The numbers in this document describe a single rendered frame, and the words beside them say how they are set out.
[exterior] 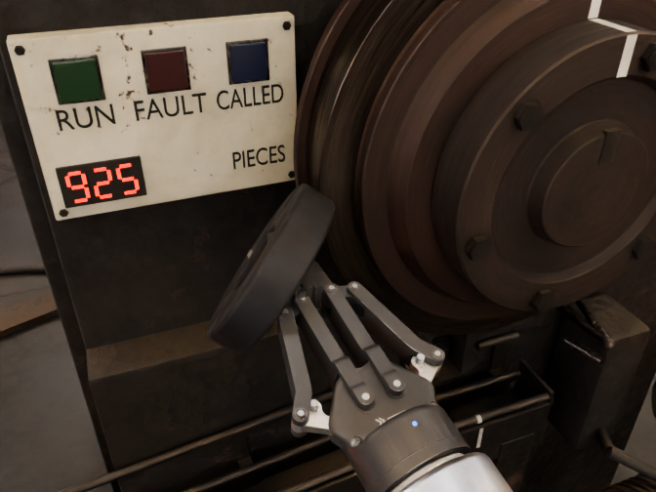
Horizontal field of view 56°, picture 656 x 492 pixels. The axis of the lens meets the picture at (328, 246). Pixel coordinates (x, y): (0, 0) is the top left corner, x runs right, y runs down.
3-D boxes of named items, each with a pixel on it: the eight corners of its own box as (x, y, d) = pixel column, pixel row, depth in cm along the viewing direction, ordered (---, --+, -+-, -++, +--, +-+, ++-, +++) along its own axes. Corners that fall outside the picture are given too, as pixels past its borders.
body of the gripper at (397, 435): (363, 531, 42) (305, 417, 47) (464, 478, 45) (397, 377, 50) (379, 489, 37) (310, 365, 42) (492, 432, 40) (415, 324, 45)
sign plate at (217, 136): (56, 212, 64) (6, 34, 54) (293, 172, 72) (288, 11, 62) (56, 223, 62) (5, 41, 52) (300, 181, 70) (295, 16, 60)
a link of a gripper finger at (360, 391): (372, 425, 45) (356, 432, 45) (303, 313, 52) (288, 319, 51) (380, 398, 43) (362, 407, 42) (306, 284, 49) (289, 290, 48)
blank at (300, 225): (203, 355, 44) (242, 378, 45) (317, 176, 45) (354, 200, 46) (205, 319, 60) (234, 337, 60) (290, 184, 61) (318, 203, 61)
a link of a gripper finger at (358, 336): (390, 394, 43) (408, 388, 43) (322, 279, 49) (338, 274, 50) (383, 421, 46) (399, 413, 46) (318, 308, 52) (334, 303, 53)
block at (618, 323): (532, 407, 107) (561, 298, 94) (570, 394, 109) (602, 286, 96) (574, 454, 99) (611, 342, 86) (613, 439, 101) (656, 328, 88)
